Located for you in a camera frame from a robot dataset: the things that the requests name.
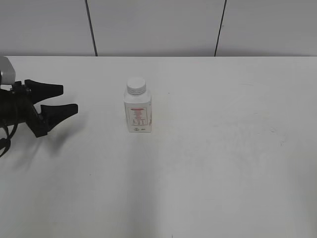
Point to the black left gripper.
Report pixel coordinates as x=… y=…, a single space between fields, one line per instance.
x=17 y=106

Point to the white ribbed bottle cap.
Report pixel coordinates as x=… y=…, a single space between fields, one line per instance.
x=136 y=86

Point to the white meinianda bottle red label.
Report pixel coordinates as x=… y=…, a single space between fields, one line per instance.
x=138 y=110

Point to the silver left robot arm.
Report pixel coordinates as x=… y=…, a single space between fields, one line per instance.
x=8 y=75

